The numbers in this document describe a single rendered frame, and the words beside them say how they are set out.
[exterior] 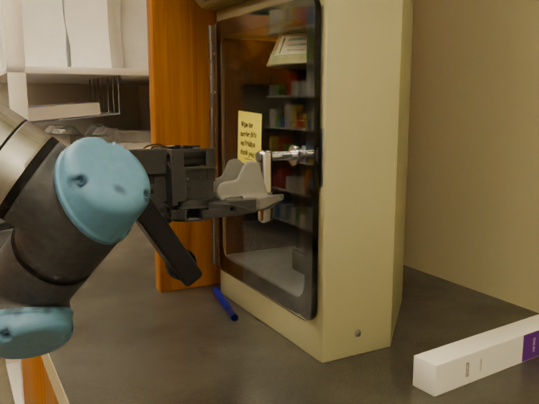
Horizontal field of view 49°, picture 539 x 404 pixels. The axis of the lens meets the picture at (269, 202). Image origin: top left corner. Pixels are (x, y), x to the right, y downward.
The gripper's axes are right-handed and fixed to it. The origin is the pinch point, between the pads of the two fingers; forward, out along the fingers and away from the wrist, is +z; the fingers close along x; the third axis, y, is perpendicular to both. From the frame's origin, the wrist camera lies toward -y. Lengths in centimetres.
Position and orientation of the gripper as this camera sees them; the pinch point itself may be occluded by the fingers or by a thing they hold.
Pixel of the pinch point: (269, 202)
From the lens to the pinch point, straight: 74.5
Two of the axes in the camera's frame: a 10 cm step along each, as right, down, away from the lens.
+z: 8.8, -0.8, 4.7
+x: -4.8, -1.2, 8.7
